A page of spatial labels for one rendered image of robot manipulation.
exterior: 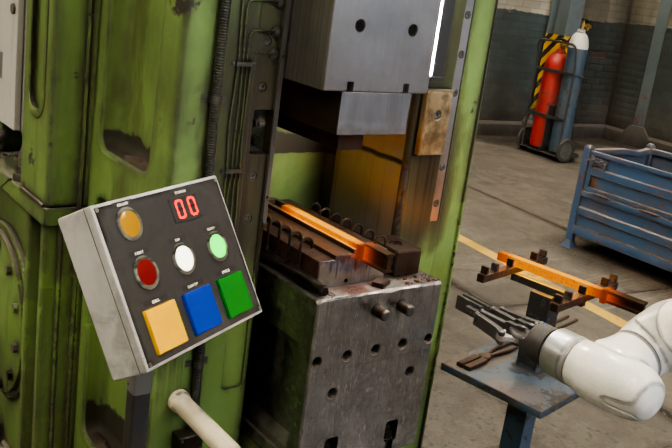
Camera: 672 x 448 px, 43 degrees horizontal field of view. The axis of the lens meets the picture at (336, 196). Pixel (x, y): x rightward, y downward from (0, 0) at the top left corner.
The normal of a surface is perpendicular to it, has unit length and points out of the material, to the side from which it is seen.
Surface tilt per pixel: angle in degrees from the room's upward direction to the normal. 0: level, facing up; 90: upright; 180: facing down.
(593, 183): 89
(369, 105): 90
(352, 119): 90
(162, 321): 60
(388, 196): 90
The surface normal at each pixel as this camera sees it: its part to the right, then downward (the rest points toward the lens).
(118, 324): -0.47, 0.17
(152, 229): 0.83, -0.28
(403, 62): 0.60, 0.28
